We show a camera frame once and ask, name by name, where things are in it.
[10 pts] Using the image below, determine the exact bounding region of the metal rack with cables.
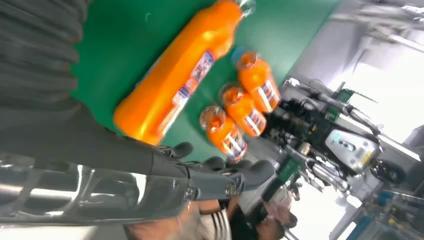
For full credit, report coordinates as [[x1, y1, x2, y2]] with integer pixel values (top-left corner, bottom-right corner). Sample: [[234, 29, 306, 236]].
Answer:
[[331, 0, 424, 55]]

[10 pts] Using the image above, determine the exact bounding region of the small orange bottle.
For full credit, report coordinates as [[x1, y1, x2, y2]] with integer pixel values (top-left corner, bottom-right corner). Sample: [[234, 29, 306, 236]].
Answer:
[[231, 47, 282, 115], [219, 83, 268, 138], [199, 105, 249, 164]]

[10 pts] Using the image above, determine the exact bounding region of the person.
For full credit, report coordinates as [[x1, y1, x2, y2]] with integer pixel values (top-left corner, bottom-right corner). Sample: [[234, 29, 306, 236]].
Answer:
[[124, 196, 300, 240]]

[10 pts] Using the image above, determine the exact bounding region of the silver and black background robot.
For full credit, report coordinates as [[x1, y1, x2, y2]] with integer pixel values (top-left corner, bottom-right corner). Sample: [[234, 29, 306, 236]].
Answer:
[[264, 77, 422, 200]]

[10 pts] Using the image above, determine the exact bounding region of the ribbed grey right arm sleeve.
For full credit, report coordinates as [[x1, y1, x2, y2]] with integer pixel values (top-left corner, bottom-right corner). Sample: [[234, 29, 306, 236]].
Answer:
[[0, 0, 91, 112]]

